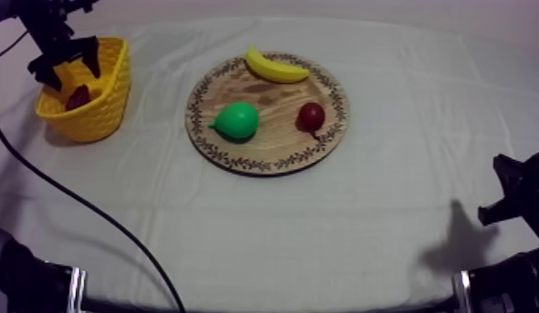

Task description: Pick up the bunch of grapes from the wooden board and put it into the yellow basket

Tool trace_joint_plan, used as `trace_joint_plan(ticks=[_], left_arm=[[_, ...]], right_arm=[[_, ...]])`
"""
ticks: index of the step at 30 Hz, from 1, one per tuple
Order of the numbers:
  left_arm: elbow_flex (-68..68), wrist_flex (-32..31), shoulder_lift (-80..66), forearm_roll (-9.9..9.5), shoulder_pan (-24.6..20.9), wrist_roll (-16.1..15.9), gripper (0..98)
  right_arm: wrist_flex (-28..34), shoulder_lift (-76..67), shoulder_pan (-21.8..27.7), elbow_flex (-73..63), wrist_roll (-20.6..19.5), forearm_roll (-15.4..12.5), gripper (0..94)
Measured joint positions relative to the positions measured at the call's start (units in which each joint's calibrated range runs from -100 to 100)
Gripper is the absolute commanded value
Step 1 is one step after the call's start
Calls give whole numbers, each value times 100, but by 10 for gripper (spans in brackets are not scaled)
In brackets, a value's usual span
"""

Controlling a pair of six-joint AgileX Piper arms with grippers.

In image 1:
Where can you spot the round wooden board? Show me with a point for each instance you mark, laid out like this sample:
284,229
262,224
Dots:
273,135

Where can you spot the yellow toy banana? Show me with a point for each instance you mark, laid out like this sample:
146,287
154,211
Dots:
273,70

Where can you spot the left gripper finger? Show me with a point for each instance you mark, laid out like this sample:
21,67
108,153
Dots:
89,50
45,72

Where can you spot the purple toy grapes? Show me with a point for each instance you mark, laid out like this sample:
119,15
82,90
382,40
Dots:
78,98

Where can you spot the yellow plastic basket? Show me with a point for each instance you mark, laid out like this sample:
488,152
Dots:
98,109

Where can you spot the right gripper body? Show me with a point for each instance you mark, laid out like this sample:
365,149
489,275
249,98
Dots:
538,192

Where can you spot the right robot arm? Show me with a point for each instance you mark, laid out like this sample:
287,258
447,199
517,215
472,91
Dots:
507,284

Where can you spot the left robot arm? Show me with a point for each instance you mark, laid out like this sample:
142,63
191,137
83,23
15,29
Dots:
26,282

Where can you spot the green toy pear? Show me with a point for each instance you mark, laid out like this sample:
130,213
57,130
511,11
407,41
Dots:
237,120

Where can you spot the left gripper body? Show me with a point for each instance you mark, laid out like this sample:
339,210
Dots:
48,37

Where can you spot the small red fruit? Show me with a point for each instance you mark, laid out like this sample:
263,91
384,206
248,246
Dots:
312,116

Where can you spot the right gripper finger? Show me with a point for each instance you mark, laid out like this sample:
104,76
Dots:
503,212
512,175

